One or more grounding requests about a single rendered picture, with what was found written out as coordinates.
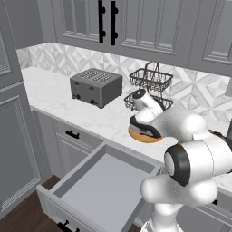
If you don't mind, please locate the round wooden cutting board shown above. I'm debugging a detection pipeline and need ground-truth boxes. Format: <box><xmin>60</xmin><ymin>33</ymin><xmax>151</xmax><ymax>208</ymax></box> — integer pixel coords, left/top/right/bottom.
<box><xmin>127</xmin><ymin>124</ymin><xmax>226</xmax><ymax>145</ymax></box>

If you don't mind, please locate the grey narrow drawer front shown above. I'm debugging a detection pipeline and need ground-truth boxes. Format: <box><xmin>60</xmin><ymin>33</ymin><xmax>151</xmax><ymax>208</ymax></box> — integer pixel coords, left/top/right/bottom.
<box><xmin>53</xmin><ymin>118</ymin><xmax>104</xmax><ymax>151</ymax></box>

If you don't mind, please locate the open grey drawer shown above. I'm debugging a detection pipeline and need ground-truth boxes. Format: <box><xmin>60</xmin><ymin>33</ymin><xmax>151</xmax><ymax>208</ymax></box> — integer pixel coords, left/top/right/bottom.
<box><xmin>35</xmin><ymin>141</ymin><xmax>164</xmax><ymax>232</ymax></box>

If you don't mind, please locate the grey four-slot toaster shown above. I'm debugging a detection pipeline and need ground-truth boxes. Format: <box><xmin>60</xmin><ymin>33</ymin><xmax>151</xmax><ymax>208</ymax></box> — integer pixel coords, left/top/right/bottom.
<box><xmin>69</xmin><ymin>67</ymin><xmax>124</xmax><ymax>110</ymax></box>

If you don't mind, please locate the grey base cupboard door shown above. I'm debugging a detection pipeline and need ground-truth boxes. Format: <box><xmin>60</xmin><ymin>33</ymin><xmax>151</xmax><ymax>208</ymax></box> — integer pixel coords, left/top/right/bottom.
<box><xmin>55</xmin><ymin>133</ymin><xmax>98</xmax><ymax>179</ymax></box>

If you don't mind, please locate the grey tall cupboard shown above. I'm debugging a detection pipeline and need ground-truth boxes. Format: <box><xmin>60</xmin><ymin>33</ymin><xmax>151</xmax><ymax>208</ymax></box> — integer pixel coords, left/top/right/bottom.
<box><xmin>0</xmin><ymin>0</ymin><xmax>49</xmax><ymax>220</ymax></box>

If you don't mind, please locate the black short drawer handle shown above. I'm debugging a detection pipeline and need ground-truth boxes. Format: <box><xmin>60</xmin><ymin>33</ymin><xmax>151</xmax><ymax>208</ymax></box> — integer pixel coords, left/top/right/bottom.
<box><xmin>65</xmin><ymin>129</ymin><xmax>81</xmax><ymax>140</ymax></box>

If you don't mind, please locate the black two-tier wire stand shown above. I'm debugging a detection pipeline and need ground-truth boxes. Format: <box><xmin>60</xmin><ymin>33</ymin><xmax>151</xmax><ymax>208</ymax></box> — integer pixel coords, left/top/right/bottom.
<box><xmin>123</xmin><ymin>61</ymin><xmax>175</xmax><ymax>113</ymax></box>

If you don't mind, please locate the black long cupboard handle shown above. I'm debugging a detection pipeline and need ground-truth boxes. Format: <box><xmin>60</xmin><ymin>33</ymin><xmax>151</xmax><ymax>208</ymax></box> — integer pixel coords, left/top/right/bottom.
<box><xmin>110</xmin><ymin>0</ymin><xmax>119</xmax><ymax>46</ymax></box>
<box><xmin>97</xmin><ymin>0</ymin><xmax>107</xmax><ymax>44</ymax></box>

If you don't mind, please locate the black open-drawer handle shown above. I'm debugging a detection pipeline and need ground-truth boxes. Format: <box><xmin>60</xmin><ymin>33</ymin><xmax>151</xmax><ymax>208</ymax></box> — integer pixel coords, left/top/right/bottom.
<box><xmin>56</xmin><ymin>219</ymin><xmax>82</xmax><ymax>232</ymax></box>

